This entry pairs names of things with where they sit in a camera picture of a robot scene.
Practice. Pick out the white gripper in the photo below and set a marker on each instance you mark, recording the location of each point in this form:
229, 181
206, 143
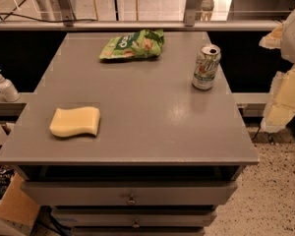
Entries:
294, 39

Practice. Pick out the yellow sponge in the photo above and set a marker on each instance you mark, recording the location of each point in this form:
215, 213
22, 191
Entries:
71, 122

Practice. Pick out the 7up soda can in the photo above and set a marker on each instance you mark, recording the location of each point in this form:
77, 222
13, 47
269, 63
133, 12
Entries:
207, 61

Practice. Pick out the green chip bag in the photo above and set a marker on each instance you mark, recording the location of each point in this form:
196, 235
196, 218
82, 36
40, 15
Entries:
142, 44

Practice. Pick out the grey drawer cabinet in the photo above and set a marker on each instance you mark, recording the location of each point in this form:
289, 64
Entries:
178, 150

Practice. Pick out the top drawer knob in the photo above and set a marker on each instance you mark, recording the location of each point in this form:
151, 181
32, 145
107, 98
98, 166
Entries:
131, 201

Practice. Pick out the drawer knob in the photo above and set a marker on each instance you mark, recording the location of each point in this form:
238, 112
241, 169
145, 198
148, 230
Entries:
136, 224
131, 201

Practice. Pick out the lower drawer knob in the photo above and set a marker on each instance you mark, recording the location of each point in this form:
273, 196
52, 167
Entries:
136, 224

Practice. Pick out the grey metal railing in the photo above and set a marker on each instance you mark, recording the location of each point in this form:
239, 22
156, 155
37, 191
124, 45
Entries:
69, 15

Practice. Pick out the white pump bottle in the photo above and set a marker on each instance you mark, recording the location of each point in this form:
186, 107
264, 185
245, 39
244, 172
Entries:
8, 90

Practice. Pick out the cardboard box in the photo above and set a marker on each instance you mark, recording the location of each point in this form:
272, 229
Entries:
16, 205

